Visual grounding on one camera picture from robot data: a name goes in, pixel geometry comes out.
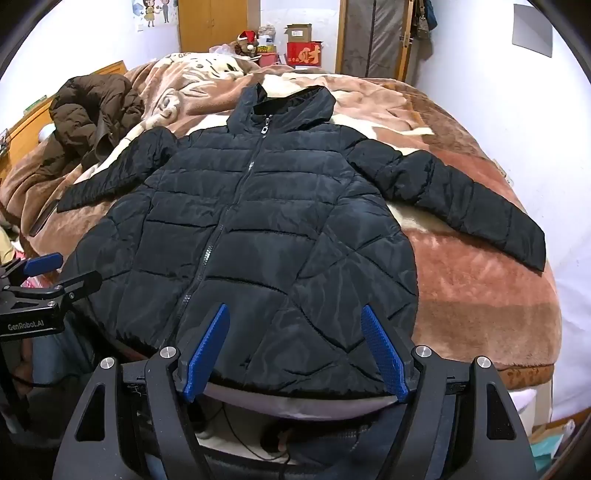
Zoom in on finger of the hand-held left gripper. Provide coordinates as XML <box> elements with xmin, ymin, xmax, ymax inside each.
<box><xmin>0</xmin><ymin>252</ymin><xmax>64</xmax><ymax>283</ymax></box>
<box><xmin>4</xmin><ymin>271</ymin><xmax>103</xmax><ymax>309</ymax></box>

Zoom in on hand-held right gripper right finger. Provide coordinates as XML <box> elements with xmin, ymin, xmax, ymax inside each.
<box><xmin>361</xmin><ymin>304</ymin><xmax>539</xmax><ymax>480</ymax></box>

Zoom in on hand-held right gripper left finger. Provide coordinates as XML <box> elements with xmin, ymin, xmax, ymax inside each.
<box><xmin>53</xmin><ymin>302</ymin><xmax>232</xmax><ymax>480</ymax></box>

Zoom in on black puffer jacket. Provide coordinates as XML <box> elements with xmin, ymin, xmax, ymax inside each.
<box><xmin>56</xmin><ymin>84</ymin><xmax>547</xmax><ymax>400</ymax></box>

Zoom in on brown cream printed blanket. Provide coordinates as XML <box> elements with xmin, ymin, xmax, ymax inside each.
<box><xmin>0</xmin><ymin>51</ymin><xmax>564</xmax><ymax>386</ymax></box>

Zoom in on wooden headboard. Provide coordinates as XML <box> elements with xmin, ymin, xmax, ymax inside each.
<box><xmin>0</xmin><ymin>60</ymin><xmax>128</xmax><ymax>183</ymax></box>

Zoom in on brown puffer jacket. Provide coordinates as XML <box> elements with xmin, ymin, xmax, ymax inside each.
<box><xmin>48</xmin><ymin>74</ymin><xmax>147</xmax><ymax>172</ymax></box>

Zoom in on wooden wardrobe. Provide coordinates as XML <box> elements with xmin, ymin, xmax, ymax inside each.
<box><xmin>178</xmin><ymin>0</ymin><xmax>249</xmax><ymax>53</ymax></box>

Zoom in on plush toy with santa hat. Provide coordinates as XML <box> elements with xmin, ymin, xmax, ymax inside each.
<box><xmin>232</xmin><ymin>30</ymin><xmax>260</xmax><ymax>57</ymax></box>

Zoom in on red gift box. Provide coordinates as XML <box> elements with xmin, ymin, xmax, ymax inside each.
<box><xmin>286</xmin><ymin>41</ymin><xmax>323</xmax><ymax>71</ymax></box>

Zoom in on wooden framed door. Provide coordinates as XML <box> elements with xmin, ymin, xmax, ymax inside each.
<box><xmin>335</xmin><ymin>0</ymin><xmax>414</xmax><ymax>85</ymax></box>

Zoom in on open cardboard box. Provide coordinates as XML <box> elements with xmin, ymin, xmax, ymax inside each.
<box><xmin>283</xmin><ymin>23</ymin><xmax>320</xmax><ymax>45</ymax></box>

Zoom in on hanging bags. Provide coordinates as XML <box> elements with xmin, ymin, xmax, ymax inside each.
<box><xmin>412</xmin><ymin>0</ymin><xmax>435</xmax><ymax>43</ymax></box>

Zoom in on black cable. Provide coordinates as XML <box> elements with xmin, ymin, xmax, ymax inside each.
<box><xmin>221</xmin><ymin>401</ymin><xmax>298</xmax><ymax>480</ymax></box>

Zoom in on wall poster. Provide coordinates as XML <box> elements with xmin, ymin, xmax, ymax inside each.
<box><xmin>130</xmin><ymin>0</ymin><xmax>175</xmax><ymax>27</ymax></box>

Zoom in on grey wall panel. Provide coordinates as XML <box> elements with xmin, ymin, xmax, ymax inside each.
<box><xmin>512</xmin><ymin>4</ymin><xmax>554</xmax><ymax>59</ymax></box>

